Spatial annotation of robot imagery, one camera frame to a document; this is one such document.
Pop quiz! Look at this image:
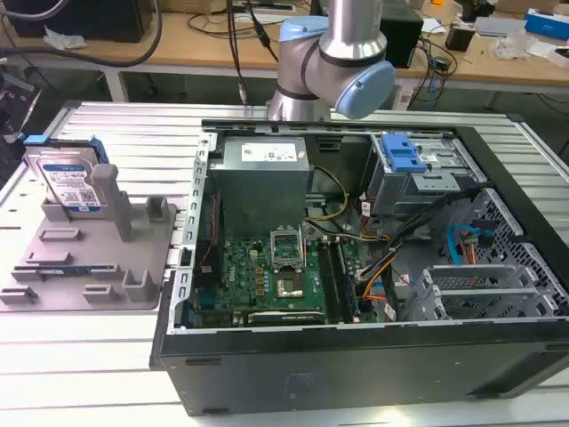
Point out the blue disk bay latch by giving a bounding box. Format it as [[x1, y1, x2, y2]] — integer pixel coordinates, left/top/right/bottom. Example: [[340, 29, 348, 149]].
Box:
[[381, 133, 427, 174]]

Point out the hard disk in blue carrier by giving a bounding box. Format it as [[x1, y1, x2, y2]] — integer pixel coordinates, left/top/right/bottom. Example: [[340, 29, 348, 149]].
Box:
[[18, 134, 110, 214]]

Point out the grey power supply unit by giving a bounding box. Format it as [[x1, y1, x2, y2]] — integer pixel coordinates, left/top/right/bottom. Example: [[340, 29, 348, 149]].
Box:
[[208, 135, 310, 237]]

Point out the metal socket cover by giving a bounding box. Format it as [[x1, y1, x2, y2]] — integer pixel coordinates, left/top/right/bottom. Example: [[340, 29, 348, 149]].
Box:
[[269, 228, 306, 269]]

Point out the CPU socket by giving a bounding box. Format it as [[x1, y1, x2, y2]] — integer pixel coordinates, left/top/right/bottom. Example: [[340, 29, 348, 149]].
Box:
[[274, 276, 308, 301]]

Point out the green motherboard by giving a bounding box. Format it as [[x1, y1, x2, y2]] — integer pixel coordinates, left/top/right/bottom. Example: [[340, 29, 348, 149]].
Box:
[[193, 234, 379, 326]]

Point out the black RAM slot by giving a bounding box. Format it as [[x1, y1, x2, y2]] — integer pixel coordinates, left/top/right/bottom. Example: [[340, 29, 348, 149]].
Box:
[[317, 239, 359, 324]]

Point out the metal drive cage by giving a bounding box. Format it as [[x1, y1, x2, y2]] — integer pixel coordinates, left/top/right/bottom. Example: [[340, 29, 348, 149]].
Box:
[[366, 132, 488, 219]]

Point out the wooden desk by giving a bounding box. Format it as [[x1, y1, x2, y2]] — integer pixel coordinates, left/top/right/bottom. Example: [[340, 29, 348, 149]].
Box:
[[0, 5, 569, 95]]

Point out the black open PC case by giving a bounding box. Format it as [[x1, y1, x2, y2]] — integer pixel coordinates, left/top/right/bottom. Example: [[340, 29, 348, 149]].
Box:
[[148, 117, 569, 417]]

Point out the grey plastic parts rack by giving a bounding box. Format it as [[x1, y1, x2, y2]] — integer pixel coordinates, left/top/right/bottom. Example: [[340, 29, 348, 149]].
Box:
[[0, 163, 179, 313]]

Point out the black box on desk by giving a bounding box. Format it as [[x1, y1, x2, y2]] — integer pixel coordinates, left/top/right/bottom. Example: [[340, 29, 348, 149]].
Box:
[[380, 5, 424, 69]]

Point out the black computer tower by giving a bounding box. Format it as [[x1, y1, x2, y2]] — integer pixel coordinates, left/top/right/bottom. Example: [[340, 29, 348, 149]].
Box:
[[7, 0, 155, 44]]

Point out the blue white cardboard box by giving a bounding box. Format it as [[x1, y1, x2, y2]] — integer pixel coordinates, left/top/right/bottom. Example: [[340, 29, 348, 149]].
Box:
[[524, 7, 569, 42]]

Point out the yellow black power wire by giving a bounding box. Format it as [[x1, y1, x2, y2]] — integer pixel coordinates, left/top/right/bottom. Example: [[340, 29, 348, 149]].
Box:
[[306, 165, 350, 222]]

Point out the red thin wire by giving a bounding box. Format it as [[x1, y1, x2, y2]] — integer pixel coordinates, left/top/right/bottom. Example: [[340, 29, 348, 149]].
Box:
[[198, 190, 221, 272]]

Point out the orange wire bundle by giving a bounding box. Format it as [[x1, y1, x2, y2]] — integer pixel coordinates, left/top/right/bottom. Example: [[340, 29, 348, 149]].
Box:
[[360, 281, 386, 312]]

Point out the black cable bundle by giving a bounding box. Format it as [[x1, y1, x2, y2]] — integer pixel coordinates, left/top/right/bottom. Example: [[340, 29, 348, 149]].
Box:
[[357, 186, 490, 286]]

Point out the thin black hanging cable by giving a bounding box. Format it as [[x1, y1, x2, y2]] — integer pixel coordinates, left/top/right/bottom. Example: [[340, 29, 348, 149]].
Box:
[[226, 0, 280, 107]]

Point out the blue SATA wire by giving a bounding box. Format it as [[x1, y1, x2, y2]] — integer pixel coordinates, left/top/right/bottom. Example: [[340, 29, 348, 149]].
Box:
[[445, 223, 494, 268]]

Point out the silver expansion slot bracket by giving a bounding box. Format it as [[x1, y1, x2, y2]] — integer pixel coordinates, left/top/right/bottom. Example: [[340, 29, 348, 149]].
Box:
[[421, 263, 525, 287]]

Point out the thick black cable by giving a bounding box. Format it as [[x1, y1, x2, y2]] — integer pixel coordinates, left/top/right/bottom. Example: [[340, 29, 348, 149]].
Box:
[[0, 0, 163, 68]]

